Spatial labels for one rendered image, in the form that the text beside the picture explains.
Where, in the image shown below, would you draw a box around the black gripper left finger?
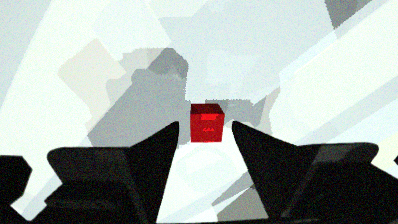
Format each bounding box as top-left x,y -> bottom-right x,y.
47,121 -> 179,224

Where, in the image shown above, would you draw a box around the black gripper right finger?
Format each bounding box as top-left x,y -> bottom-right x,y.
232,121 -> 379,218

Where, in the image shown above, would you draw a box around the dark red cube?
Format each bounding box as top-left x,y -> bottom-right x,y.
190,103 -> 225,143

